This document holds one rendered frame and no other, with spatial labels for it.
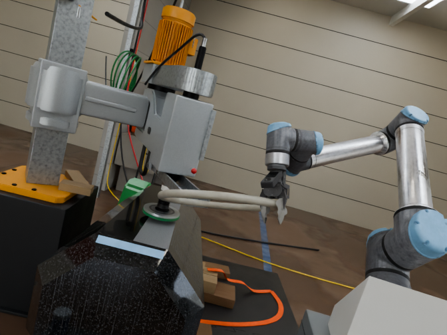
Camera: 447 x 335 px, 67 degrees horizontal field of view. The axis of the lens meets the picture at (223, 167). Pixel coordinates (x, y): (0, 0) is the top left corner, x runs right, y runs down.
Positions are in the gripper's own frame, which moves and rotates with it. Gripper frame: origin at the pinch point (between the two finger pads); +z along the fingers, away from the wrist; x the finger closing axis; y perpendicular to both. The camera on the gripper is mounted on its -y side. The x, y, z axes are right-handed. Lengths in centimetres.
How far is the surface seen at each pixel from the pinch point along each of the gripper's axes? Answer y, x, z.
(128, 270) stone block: 2, 70, 26
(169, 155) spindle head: 20, 69, -32
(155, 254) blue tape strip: 11, 63, 18
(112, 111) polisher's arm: 28, 131, -67
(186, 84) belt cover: 12, 56, -67
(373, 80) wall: 539, 40, -301
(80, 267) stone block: -10, 89, 27
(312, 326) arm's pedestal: 25.8, -8.4, 38.7
